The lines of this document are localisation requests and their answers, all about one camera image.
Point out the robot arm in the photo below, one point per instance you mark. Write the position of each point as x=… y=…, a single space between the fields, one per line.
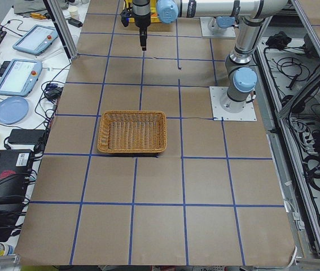
x=253 y=16

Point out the upper blue teach pendant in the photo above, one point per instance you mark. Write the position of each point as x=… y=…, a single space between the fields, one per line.
x=36 y=40

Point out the aluminium frame post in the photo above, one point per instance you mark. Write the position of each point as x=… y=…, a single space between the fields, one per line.
x=61 y=26

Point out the black power adapter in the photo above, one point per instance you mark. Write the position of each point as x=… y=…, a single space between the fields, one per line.
x=25 y=136

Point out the yellow plastic tray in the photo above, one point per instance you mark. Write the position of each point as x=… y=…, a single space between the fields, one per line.
x=154 y=15

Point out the black computer box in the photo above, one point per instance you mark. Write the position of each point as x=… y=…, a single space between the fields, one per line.
x=15 y=171

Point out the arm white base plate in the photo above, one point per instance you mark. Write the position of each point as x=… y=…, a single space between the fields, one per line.
x=218 y=27
x=225 y=109

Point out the blue plastic plate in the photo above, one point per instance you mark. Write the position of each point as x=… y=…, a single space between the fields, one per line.
x=13 y=110

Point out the brown wicker basket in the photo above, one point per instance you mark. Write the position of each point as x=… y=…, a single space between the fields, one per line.
x=132 y=132

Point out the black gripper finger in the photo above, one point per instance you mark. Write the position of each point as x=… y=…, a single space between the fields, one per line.
x=141 y=37
x=145 y=39

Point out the lower blue teach pendant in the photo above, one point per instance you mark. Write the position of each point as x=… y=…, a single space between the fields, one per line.
x=20 y=77

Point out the blue teach pendant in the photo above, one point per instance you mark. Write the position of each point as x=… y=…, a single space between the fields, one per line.
x=36 y=40
x=20 y=77

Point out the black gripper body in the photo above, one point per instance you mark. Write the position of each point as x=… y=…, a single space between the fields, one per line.
x=141 y=21

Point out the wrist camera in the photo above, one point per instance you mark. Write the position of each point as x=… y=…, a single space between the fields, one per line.
x=126 y=15

